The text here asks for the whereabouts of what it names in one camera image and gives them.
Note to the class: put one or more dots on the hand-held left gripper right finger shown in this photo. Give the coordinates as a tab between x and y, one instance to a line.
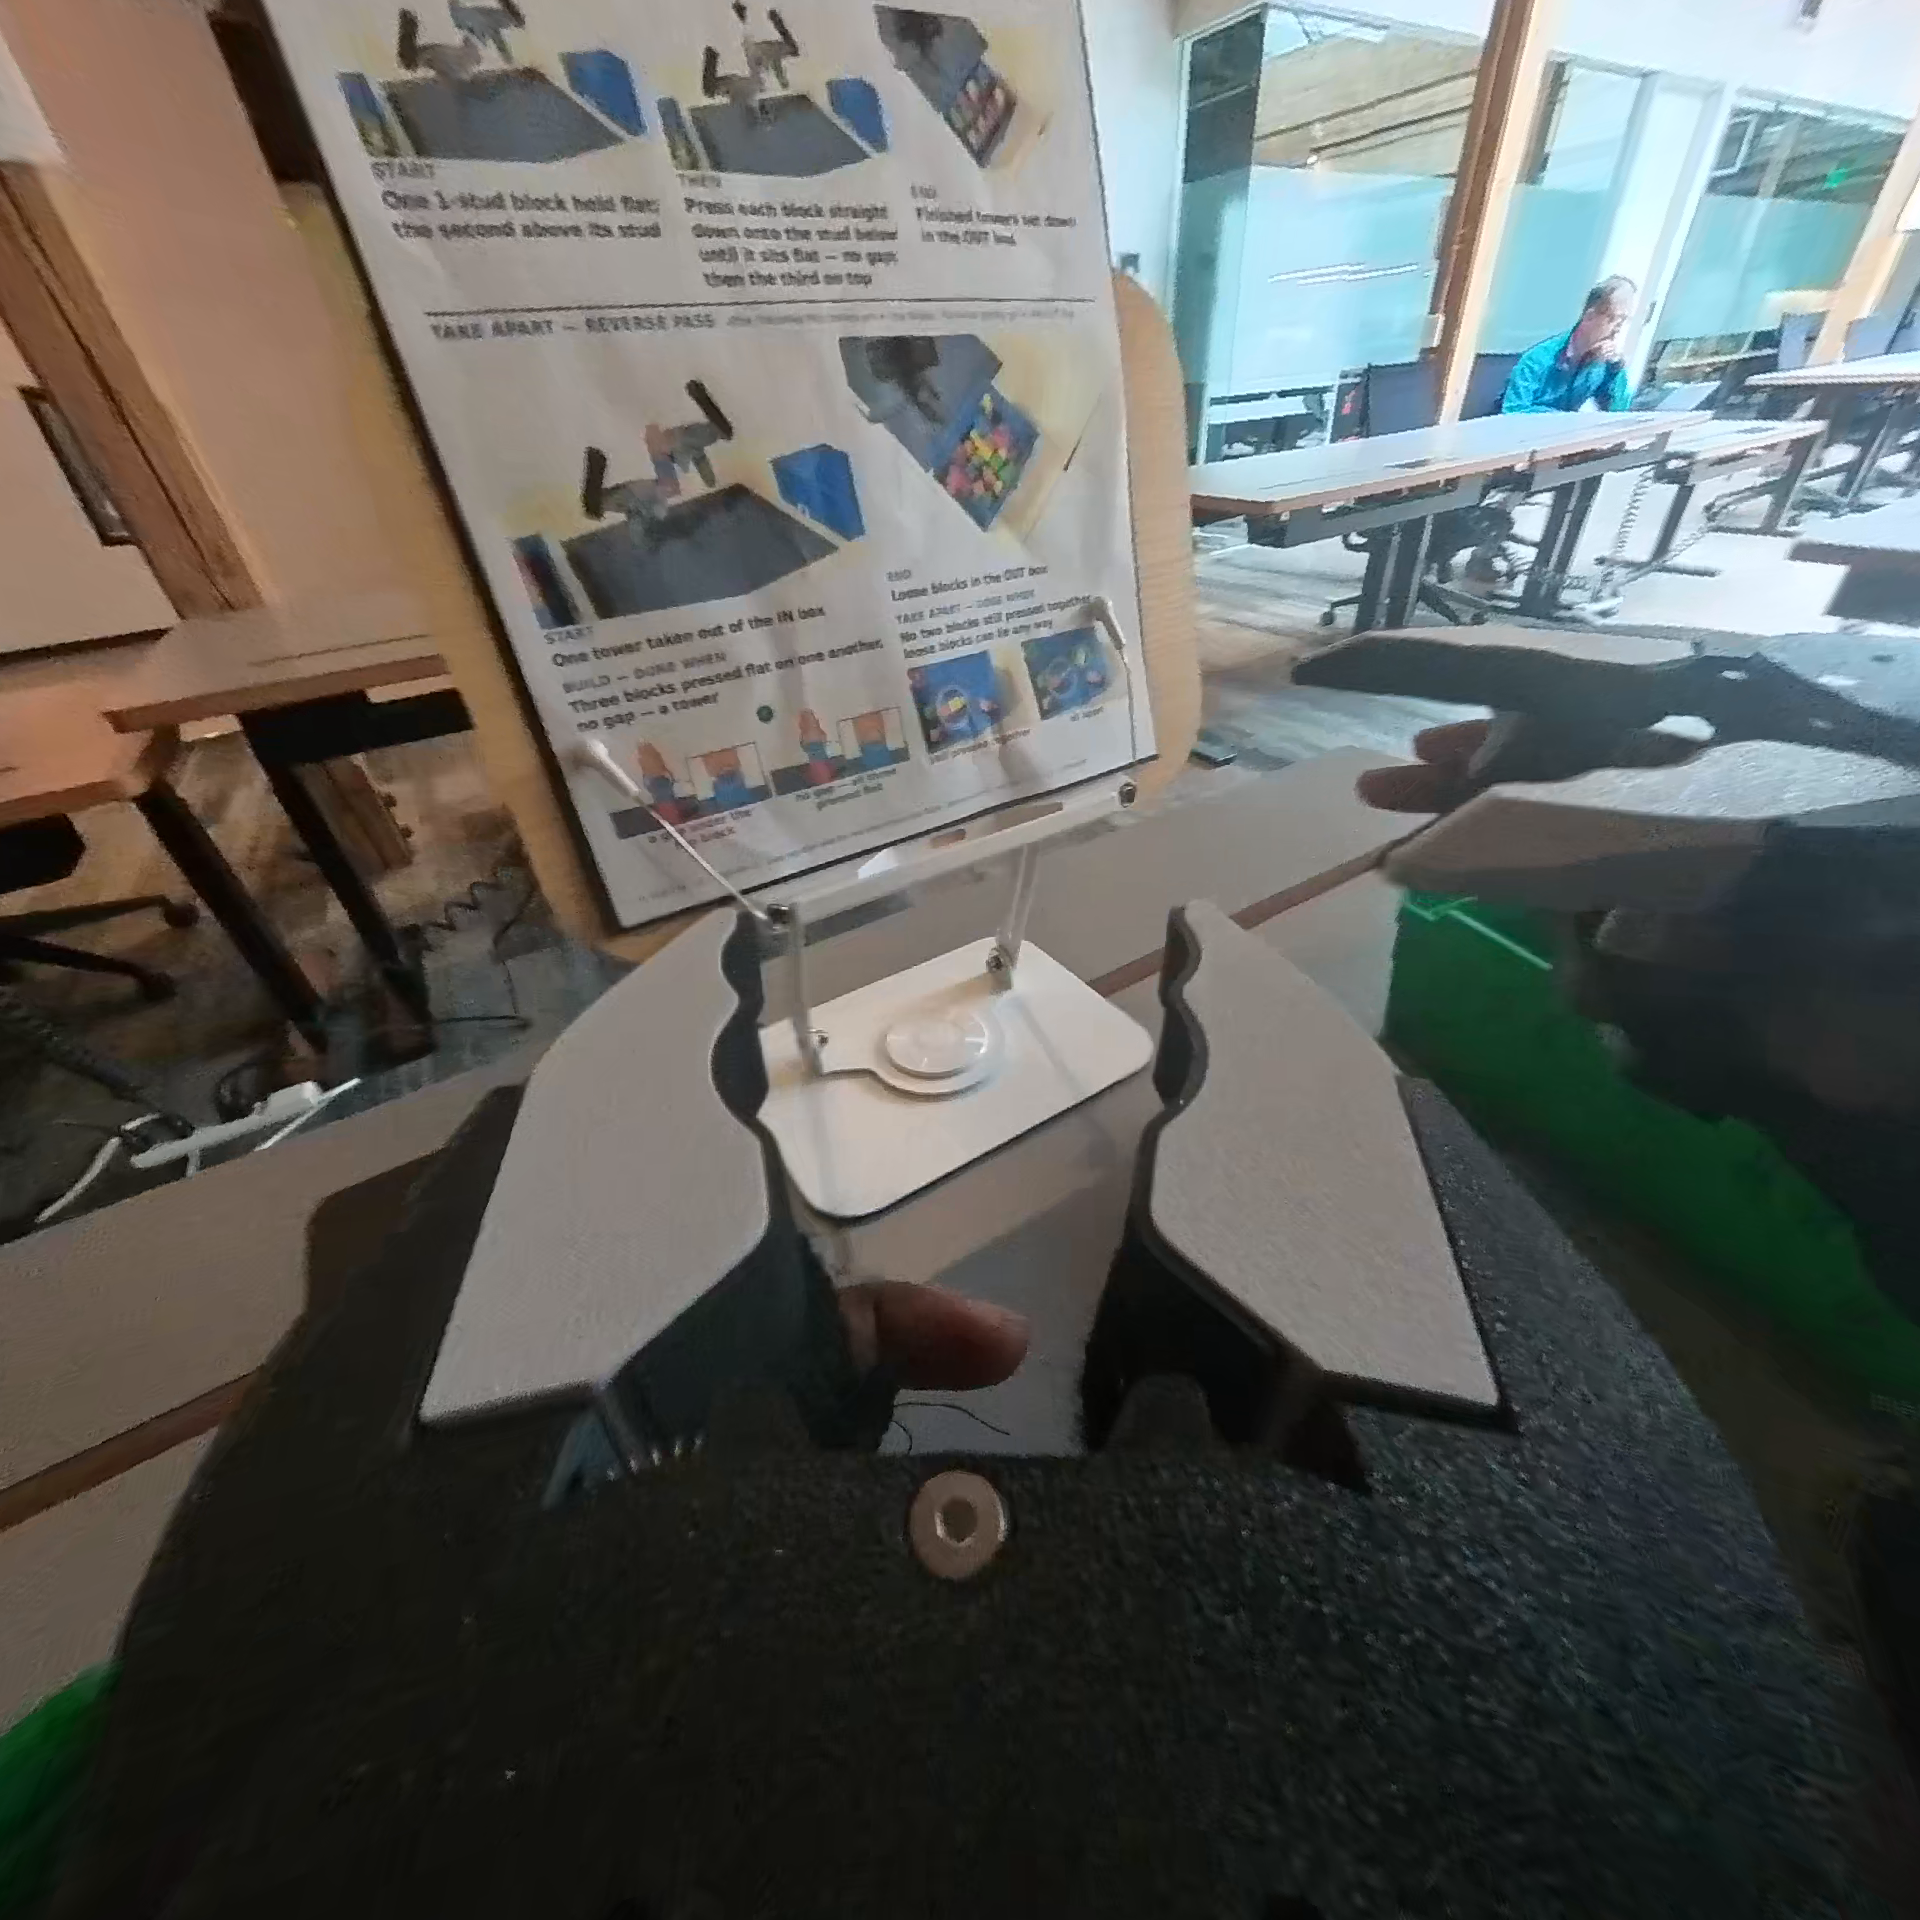
1319	1170

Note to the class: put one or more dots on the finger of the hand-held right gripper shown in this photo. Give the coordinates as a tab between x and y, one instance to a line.
1621	833
1501	676

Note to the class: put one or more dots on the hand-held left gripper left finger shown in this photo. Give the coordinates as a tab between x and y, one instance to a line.
600	1170

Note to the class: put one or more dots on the person's right hand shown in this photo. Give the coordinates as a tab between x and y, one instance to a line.
1424	768

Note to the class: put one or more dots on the person's left hand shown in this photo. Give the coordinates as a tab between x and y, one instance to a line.
939	1335

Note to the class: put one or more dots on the black office chair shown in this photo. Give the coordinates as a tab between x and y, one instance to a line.
1464	557
76	885
1403	398

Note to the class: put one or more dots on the wooden desk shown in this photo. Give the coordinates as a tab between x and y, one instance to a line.
1845	382
225	682
1424	458

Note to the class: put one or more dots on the white poster stand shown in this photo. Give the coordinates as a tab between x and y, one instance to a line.
960	1109

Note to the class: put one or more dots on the white power strip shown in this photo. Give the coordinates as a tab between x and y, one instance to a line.
225	1125

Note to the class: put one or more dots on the instruction poster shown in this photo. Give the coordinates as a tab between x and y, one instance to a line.
721	452

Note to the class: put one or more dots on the small framed wall picture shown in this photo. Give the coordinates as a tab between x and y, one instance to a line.
83	465

